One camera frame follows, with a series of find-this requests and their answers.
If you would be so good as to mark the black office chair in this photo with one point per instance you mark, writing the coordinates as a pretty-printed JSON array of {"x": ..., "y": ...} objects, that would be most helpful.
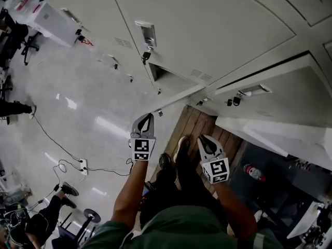
[{"x": 15, "y": 35}]

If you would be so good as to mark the person's black trousers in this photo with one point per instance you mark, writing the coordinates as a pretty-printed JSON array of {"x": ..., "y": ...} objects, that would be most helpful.
[{"x": 186, "y": 185}]

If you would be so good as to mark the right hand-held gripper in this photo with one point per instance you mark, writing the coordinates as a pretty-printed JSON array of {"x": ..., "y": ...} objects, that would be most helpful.
[{"x": 216, "y": 170}]

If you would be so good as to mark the person's right forearm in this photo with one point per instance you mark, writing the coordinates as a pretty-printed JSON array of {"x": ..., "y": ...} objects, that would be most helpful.
[{"x": 233, "y": 209}]

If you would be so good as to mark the person's left forearm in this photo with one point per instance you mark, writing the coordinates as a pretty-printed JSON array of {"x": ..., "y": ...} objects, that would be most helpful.
[{"x": 129, "y": 191}]

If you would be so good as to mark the person's green shirt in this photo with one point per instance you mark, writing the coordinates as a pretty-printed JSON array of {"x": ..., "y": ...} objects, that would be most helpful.
[{"x": 181, "y": 232}]

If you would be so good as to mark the white carton box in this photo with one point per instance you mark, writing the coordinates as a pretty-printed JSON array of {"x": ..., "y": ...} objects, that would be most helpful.
[{"x": 52, "y": 22}]

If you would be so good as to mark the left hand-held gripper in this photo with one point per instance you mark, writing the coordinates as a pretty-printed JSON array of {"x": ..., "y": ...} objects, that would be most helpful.
[{"x": 141, "y": 149}]

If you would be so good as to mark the person's left shoe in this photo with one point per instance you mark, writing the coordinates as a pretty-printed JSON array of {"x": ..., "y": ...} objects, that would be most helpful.
[{"x": 164, "y": 161}]

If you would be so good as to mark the black stool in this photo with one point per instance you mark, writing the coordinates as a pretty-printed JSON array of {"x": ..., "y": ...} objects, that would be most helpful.
[{"x": 91, "y": 215}]

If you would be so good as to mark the white power strip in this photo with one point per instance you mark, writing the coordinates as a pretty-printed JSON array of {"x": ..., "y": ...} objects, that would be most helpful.
[{"x": 83, "y": 167}]

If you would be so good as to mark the white foam tray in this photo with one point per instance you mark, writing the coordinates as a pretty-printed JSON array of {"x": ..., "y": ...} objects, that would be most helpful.
[{"x": 306, "y": 219}]

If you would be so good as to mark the beige metal locker cabinet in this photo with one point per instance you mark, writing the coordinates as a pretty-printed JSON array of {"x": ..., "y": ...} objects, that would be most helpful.
[{"x": 207, "y": 22}]

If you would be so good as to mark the person's shoe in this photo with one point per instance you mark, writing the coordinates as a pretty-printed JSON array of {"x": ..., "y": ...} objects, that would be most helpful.
[
  {"x": 182, "y": 146},
  {"x": 164, "y": 161}
]

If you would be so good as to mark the plastic bottle red label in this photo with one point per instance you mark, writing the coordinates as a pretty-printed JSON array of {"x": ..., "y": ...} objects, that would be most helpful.
[{"x": 254, "y": 172}]

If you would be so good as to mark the person's right shoe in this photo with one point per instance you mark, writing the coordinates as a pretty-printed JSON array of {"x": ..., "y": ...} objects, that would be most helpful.
[{"x": 182, "y": 146}]

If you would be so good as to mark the wooden slat platform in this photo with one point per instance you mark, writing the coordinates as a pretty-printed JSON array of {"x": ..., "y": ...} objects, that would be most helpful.
[{"x": 197, "y": 123}]

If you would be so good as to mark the clear water jug red cap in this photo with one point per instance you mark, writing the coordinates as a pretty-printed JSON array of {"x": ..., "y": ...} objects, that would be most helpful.
[{"x": 86, "y": 42}]

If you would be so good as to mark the white foam box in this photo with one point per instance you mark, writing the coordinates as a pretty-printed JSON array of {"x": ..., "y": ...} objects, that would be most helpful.
[{"x": 285, "y": 139}]

